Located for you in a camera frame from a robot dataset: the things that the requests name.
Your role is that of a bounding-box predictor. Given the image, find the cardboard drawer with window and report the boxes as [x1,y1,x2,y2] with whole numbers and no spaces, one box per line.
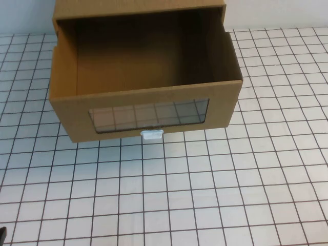
[49,7,243,144]

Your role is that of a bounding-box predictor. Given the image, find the cardboard shoe box shell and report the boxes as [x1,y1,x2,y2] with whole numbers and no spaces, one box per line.
[52,0,230,50]

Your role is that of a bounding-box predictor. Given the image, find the white grid tablecloth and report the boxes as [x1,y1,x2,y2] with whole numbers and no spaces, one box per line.
[0,26,328,246]

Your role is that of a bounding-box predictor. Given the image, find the white rectangular drawer handle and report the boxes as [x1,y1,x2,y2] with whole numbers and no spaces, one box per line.
[140,129,165,140]

